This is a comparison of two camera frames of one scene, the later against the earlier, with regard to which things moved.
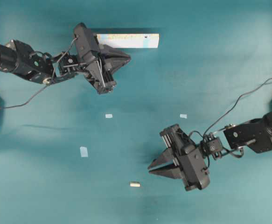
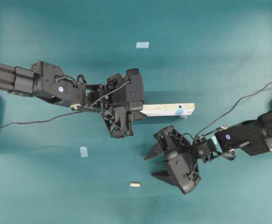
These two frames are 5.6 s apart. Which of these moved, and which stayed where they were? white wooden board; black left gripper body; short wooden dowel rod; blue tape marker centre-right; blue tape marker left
Moved: white wooden board; black left gripper body
Stayed: blue tape marker centre-right; blue tape marker left; short wooden dowel rod
